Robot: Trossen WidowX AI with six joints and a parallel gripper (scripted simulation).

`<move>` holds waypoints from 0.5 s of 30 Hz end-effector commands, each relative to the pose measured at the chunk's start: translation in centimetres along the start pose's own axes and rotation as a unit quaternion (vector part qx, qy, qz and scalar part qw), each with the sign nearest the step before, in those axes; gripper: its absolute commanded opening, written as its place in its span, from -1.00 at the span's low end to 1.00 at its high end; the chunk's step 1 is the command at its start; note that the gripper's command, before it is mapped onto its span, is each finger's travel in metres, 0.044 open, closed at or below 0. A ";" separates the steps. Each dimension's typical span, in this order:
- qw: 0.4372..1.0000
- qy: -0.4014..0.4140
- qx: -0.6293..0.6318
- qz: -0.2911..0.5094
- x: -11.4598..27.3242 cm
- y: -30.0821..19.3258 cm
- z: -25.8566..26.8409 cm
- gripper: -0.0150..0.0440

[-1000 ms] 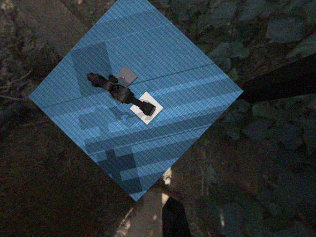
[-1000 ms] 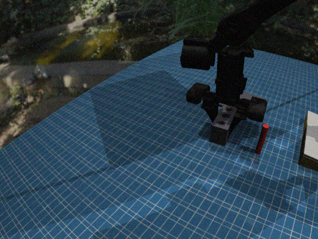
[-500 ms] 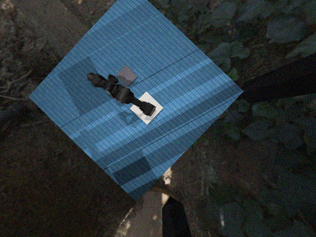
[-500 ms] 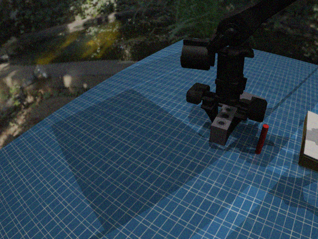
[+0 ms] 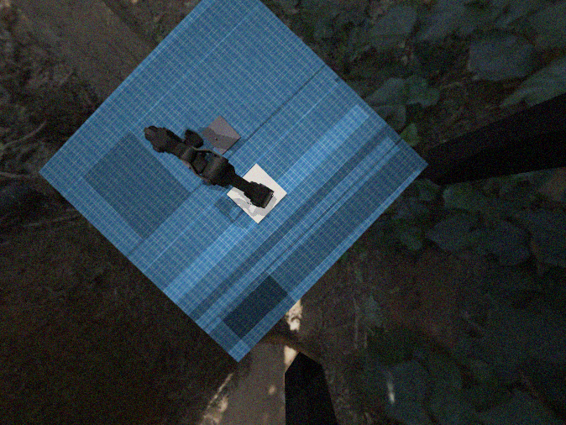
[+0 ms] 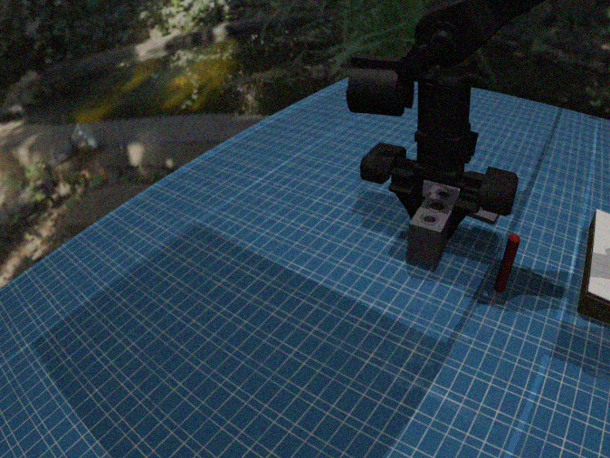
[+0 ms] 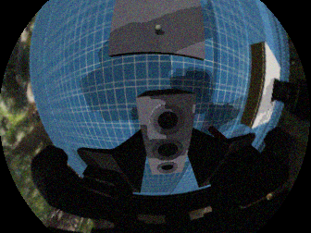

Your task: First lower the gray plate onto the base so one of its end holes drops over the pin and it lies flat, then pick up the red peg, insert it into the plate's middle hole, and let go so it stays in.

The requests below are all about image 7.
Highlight red cylindrical peg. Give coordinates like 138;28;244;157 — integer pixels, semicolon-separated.
208;127;227;140

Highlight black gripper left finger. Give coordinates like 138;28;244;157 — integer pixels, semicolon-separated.
77;129;147;193

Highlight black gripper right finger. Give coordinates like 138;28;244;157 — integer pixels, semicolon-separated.
188;128;255;188

